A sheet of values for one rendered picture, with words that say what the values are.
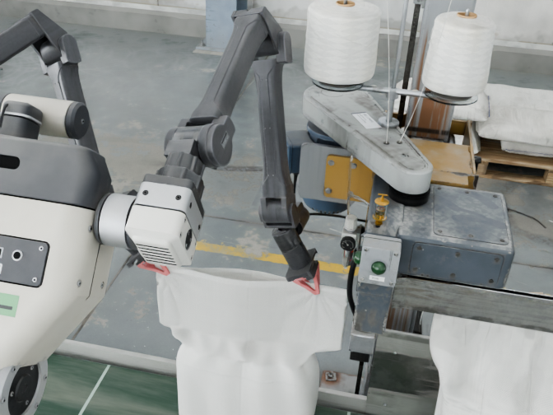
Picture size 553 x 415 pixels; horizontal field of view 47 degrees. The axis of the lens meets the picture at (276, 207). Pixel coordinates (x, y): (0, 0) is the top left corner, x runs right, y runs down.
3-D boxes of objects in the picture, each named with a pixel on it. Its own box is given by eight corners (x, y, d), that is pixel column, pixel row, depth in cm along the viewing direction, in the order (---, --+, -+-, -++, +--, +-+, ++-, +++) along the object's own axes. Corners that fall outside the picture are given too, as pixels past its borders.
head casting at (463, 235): (350, 330, 142) (366, 219, 126) (361, 265, 162) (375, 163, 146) (489, 355, 137) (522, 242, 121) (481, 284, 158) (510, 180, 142)
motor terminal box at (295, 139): (285, 184, 171) (287, 145, 165) (276, 165, 179) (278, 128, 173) (314, 181, 173) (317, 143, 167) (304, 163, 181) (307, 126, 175)
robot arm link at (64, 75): (33, 48, 154) (57, 33, 147) (53, 48, 158) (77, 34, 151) (80, 220, 156) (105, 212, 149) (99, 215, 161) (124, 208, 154)
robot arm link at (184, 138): (160, 162, 111) (187, 160, 109) (177, 115, 116) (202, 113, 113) (186, 189, 118) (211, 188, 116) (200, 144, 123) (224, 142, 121)
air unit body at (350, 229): (336, 273, 159) (342, 221, 151) (338, 262, 163) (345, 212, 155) (354, 276, 158) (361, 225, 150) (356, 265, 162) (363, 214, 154)
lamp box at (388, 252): (357, 282, 129) (362, 245, 124) (359, 268, 132) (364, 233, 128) (394, 287, 127) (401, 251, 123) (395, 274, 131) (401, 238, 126)
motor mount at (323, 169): (296, 199, 171) (299, 146, 163) (300, 188, 177) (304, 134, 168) (401, 215, 167) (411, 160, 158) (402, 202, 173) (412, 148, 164)
